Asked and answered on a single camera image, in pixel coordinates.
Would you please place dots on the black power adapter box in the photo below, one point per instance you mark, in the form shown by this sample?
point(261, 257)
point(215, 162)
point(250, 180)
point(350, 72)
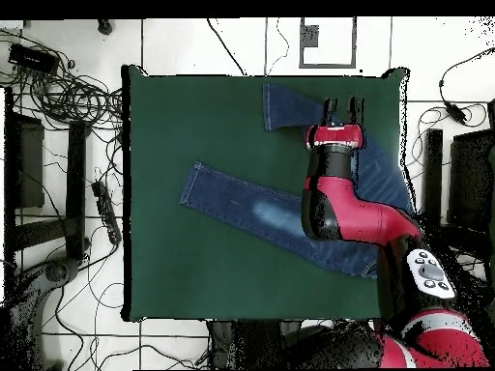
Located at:
point(33, 58)

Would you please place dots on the blue denim jeans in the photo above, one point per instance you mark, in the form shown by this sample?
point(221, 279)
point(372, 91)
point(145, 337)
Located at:
point(232, 193)

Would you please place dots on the black upright bar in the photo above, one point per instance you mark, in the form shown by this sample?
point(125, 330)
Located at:
point(434, 170)
point(76, 185)

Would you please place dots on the dark green table cloth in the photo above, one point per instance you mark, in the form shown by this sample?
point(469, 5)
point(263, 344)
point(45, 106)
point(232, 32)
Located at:
point(193, 278)

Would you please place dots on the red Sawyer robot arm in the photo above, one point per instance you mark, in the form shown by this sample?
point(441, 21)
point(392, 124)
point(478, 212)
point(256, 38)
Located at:
point(359, 216)

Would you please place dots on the black power strip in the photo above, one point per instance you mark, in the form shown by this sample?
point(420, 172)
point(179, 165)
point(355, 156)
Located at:
point(106, 212)

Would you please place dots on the black flat box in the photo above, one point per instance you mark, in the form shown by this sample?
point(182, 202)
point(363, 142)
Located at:
point(471, 177)
point(27, 162)

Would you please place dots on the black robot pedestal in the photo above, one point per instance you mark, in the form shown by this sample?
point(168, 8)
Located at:
point(251, 344)

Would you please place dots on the grey square floor frame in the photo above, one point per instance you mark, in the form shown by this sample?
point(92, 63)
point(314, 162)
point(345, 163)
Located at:
point(328, 65)

